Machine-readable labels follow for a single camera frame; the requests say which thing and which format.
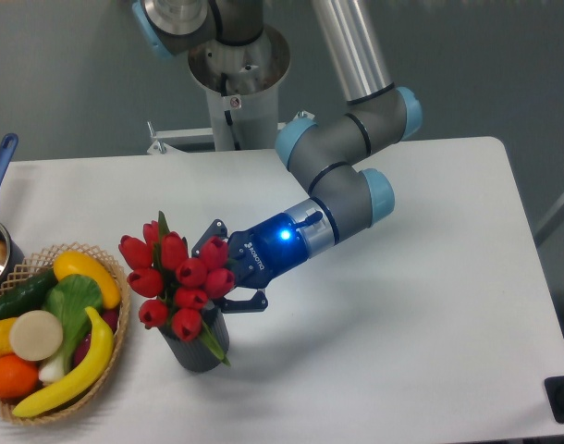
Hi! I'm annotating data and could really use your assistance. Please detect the dark red radish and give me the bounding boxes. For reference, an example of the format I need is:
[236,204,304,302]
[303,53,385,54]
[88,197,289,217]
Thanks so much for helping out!
[72,309,119,367]

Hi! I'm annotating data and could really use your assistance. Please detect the beige round slice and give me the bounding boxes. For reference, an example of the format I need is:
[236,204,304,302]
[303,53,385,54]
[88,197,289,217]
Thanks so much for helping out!
[9,310,64,362]

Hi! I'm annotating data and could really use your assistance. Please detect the dark grey ribbed vase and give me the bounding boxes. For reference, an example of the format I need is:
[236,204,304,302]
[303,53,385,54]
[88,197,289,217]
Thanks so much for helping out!
[159,304,230,373]

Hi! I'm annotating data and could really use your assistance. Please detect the white metal mounting bracket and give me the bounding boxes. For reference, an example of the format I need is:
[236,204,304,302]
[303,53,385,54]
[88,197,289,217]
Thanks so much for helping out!
[145,109,318,155]

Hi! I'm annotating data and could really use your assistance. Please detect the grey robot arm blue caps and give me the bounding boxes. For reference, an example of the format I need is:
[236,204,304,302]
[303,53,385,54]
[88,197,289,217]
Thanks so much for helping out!
[132,1,423,313]

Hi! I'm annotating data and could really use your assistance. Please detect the red tulip bouquet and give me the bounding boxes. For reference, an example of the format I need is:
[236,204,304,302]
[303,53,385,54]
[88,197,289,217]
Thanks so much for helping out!
[118,213,235,341]

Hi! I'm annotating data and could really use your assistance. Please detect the green bok choy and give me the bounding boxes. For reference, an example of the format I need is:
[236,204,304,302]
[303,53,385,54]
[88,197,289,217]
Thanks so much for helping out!
[39,274,103,385]

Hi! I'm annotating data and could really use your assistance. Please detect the green cucumber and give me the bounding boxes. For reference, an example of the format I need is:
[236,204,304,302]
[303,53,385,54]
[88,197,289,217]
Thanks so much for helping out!
[0,269,57,320]

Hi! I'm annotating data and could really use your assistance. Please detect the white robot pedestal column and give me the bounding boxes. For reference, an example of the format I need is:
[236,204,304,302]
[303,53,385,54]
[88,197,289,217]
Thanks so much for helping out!
[188,25,290,151]

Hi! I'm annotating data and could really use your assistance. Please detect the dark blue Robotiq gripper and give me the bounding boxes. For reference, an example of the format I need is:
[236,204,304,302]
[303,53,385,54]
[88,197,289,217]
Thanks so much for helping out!
[191,213,309,314]

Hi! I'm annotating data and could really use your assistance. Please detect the woven wicker basket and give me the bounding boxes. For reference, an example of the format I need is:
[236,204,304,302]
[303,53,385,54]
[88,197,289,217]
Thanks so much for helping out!
[0,242,130,426]

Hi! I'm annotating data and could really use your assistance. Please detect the orange fruit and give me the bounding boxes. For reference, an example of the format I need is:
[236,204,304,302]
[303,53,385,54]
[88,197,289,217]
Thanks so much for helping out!
[0,354,39,399]

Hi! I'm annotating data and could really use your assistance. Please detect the yellow banana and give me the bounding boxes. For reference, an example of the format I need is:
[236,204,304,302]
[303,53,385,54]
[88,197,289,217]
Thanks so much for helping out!
[12,306,114,418]

